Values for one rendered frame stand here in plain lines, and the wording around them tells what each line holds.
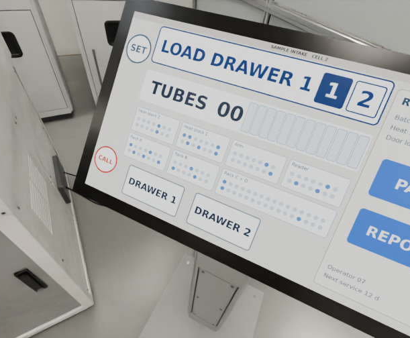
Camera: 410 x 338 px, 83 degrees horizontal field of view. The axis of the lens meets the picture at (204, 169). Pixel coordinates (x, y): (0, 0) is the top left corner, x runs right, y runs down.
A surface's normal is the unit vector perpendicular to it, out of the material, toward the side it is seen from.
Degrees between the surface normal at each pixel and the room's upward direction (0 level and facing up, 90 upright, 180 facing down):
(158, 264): 0
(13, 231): 90
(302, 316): 0
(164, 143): 50
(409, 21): 90
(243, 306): 5
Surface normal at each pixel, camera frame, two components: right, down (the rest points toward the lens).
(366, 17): -0.91, 0.23
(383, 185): -0.27, 0.04
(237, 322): 0.16, -0.66
